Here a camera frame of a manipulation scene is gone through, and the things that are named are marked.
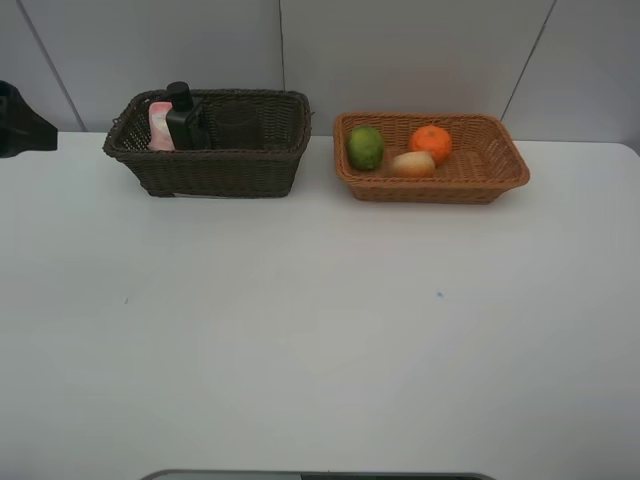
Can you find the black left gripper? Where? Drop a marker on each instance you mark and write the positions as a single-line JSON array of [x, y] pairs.
[[21, 128]]

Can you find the pink lotion bottle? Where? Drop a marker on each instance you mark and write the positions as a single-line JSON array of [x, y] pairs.
[[161, 139]]

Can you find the dark green pump bottle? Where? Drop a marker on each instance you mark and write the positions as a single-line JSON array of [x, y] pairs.
[[186, 119]]

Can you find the green lime fruit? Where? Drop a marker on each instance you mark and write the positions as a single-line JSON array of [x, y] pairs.
[[365, 148]]

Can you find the red yellow peach fruit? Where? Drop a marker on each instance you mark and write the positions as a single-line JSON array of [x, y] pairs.
[[415, 164]]

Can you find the orange tangerine fruit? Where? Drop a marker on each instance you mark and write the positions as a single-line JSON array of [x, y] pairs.
[[434, 140]]

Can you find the pink translucent plastic cup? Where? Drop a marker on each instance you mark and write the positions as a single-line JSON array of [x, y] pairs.
[[237, 126]]

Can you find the dark brown wicker basket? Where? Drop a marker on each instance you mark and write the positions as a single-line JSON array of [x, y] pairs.
[[285, 118]]

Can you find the orange wicker basket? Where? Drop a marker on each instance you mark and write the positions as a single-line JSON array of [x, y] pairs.
[[484, 162]]

